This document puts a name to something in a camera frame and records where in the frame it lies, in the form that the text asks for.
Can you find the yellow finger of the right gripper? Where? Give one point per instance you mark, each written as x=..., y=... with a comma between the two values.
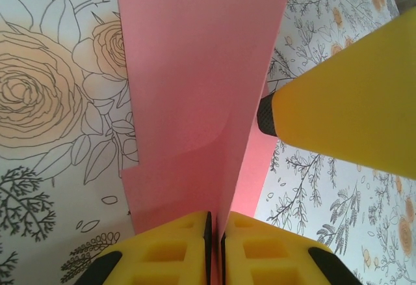
x=357, y=103

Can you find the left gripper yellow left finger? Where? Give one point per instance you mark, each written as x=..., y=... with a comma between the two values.
x=156, y=259

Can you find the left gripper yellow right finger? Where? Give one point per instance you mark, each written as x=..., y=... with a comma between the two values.
x=276, y=259

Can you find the pink square paper sheet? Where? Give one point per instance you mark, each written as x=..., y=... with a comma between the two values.
x=201, y=70

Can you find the floral patterned table cover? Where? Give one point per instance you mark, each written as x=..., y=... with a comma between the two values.
x=325, y=216

